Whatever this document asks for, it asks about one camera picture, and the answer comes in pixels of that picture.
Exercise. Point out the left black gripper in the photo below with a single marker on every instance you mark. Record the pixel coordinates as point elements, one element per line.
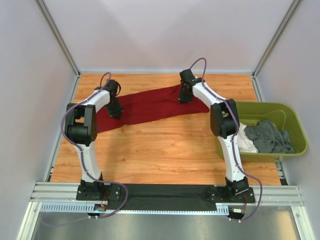
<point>118,112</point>

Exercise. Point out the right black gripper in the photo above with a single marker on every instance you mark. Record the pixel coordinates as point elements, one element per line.
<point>182,99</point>

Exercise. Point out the red t-shirt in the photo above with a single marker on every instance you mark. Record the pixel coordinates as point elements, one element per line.
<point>149,106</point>

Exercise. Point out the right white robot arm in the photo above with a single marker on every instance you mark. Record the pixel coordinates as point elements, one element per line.
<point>224,124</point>

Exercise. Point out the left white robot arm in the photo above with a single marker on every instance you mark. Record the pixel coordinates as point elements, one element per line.
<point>81,130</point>

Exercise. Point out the white t-shirt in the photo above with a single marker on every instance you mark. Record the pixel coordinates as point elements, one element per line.
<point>245,145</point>

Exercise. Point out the grey t-shirt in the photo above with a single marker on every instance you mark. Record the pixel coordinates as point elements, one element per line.
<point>267,139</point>

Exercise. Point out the black cloth strip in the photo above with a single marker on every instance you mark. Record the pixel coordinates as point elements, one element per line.
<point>185,197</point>

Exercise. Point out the green plastic bin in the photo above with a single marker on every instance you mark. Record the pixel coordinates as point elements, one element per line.
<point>283,117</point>

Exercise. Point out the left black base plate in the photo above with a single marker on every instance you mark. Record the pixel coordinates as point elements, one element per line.
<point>95,191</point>

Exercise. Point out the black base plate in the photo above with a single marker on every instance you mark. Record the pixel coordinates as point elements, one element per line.
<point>222,194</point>
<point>95,191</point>

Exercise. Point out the aluminium mounting rail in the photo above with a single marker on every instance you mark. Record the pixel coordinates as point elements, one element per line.
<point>272,195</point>

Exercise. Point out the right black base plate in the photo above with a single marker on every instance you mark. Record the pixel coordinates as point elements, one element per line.
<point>222,194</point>

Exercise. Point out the slotted cable duct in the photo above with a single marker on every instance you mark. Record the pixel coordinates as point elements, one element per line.
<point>91,208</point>

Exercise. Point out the left aluminium frame post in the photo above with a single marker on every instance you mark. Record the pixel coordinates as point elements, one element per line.
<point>57,35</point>

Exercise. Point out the aluminium frame post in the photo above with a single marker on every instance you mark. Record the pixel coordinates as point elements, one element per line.
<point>293,7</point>
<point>57,35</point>

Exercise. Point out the right aluminium frame post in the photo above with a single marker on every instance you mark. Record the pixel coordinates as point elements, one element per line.
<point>293,7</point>

